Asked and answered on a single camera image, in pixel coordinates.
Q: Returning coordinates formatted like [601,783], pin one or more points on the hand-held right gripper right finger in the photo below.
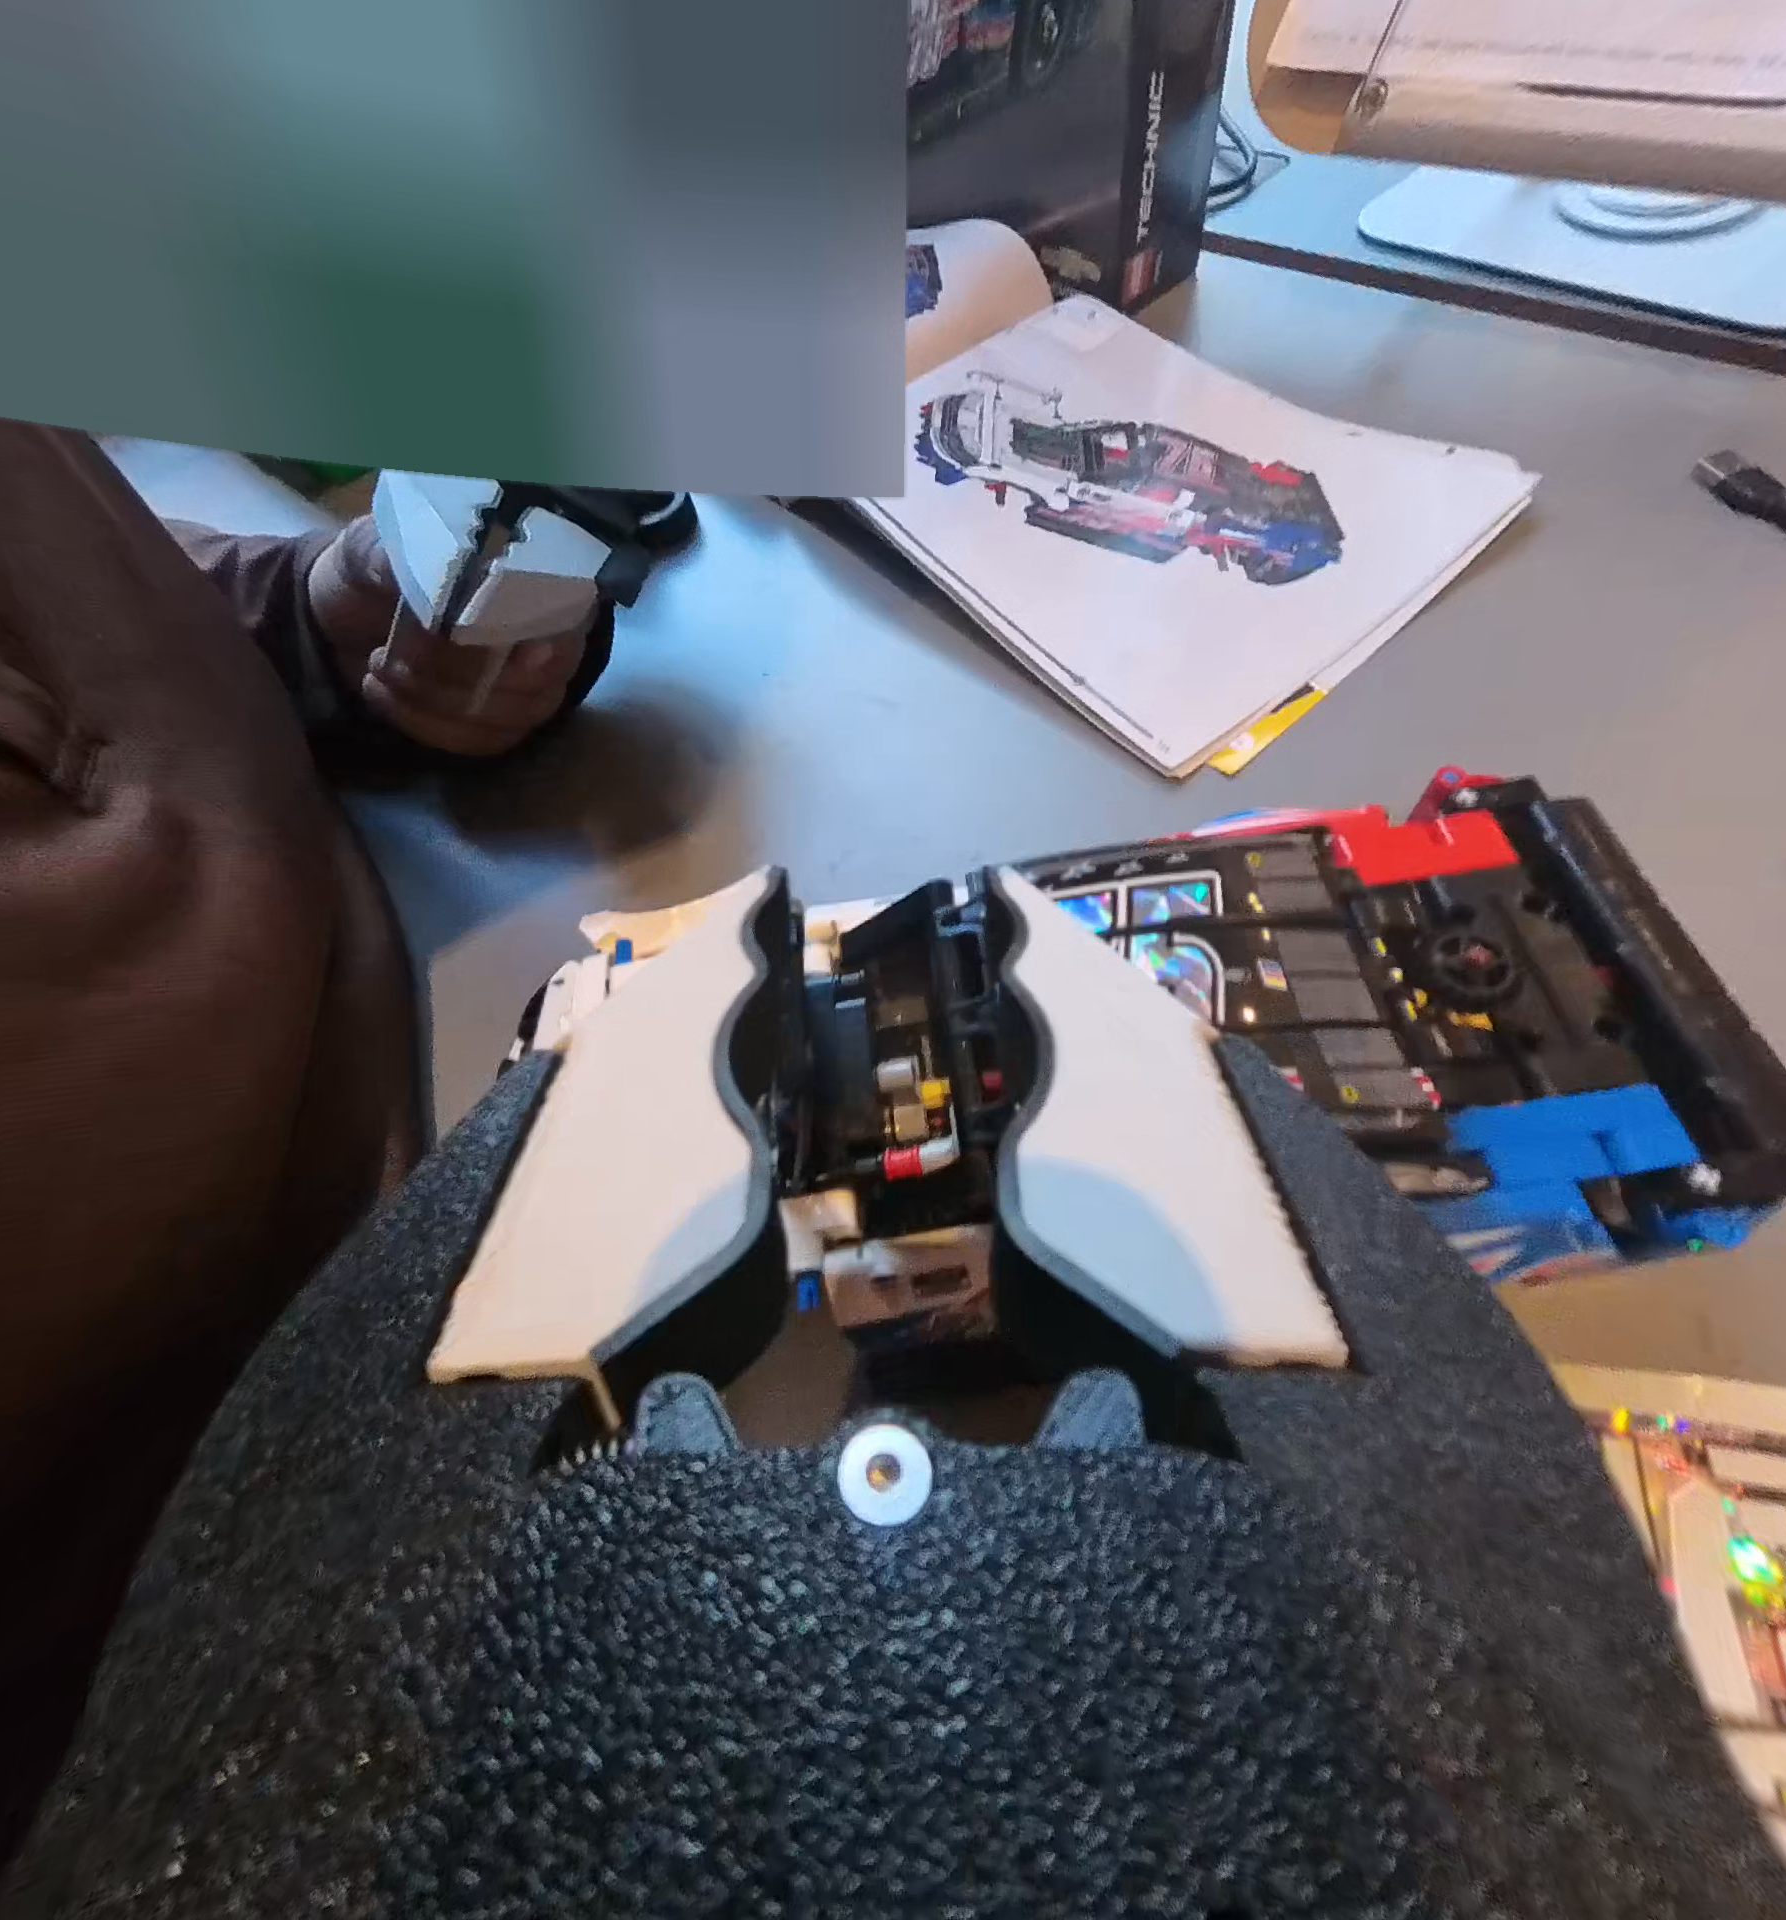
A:
[1164,1199]

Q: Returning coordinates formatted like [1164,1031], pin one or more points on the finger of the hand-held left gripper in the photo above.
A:
[533,584]
[427,532]

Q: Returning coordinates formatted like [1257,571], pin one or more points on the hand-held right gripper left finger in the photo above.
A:
[606,1199]

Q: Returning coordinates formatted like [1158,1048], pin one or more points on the toy brick race car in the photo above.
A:
[1507,1018]

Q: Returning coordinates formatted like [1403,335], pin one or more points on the person's left forearm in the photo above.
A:
[269,601]

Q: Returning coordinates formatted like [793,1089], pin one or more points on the grey desk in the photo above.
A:
[832,720]

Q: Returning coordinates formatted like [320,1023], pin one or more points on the person's left hand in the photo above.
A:
[445,706]

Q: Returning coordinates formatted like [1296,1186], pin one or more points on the curled white booklet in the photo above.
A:
[983,284]

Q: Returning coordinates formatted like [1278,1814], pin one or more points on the yellow booklet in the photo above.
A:
[1268,733]

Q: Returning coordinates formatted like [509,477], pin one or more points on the white instruction booklet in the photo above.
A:
[1178,616]

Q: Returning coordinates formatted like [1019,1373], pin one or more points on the black toy set box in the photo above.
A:
[1073,134]

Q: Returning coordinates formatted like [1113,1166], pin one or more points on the holographic sticker sheet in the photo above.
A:
[1764,1651]

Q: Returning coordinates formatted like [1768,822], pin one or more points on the white monitor stand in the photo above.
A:
[1584,134]

